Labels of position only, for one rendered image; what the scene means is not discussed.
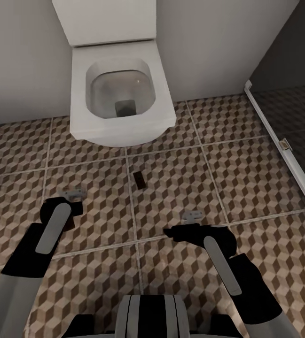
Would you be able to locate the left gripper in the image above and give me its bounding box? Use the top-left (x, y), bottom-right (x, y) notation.
top-left (71, 201), bottom-right (83, 217)

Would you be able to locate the mousetrap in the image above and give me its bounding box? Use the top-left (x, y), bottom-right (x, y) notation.
top-left (63, 216), bottom-right (75, 232)
top-left (133, 171), bottom-right (146, 190)

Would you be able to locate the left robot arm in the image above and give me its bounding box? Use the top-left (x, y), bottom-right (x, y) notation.
top-left (0, 189), bottom-right (87, 338)

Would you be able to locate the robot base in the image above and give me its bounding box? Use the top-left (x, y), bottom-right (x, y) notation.
top-left (62, 314), bottom-right (243, 338)

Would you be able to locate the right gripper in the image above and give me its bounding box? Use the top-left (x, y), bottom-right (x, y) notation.
top-left (164, 223), bottom-right (200, 244)

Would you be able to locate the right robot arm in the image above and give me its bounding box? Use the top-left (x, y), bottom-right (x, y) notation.
top-left (164, 210), bottom-right (302, 338)

